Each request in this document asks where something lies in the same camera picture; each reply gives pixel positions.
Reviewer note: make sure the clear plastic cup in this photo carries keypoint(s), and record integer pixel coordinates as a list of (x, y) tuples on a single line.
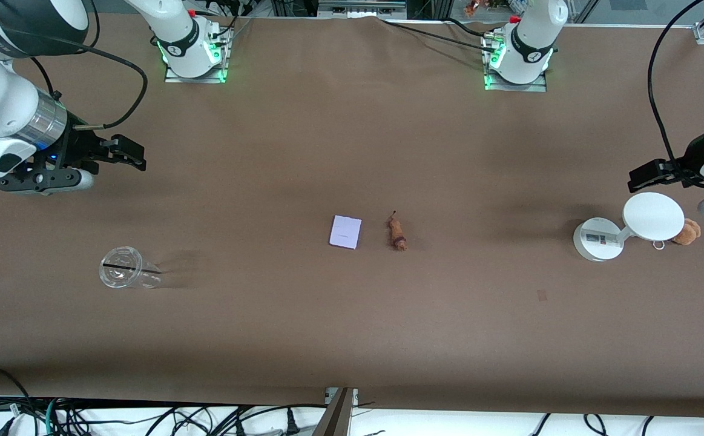
[(123, 269)]

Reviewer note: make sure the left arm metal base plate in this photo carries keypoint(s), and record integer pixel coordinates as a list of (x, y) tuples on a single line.
[(539, 86)]

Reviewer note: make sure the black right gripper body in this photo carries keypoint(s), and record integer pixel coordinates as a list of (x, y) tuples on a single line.
[(79, 147)]

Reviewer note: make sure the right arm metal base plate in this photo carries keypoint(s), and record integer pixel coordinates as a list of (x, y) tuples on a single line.
[(173, 75)]

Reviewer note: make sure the orange toy figure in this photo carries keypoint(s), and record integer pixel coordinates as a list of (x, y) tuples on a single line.
[(471, 7)]

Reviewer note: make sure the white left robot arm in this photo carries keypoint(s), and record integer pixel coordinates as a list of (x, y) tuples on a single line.
[(530, 48)]

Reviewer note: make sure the aluminium frame rack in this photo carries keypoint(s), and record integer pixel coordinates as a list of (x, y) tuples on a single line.
[(358, 7)]

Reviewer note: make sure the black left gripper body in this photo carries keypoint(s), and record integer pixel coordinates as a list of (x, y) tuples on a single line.
[(686, 164)]

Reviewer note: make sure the white round desk lamp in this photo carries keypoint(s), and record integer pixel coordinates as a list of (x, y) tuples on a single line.
[(653, 217)]

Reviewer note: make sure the brown lion statue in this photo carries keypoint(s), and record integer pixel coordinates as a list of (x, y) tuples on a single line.
[(397, 233)]

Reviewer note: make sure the aluminium support post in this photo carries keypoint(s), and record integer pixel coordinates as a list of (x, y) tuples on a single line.
[(336, 418)]

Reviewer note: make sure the black drinking straw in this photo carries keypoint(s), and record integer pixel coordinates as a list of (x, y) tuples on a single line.
[(118, 265)]

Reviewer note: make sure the brown table cover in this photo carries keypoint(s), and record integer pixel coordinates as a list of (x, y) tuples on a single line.
[(352, 333)]

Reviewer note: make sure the lavender paper card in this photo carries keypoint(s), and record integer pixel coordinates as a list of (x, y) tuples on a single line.
[(345, 232)]

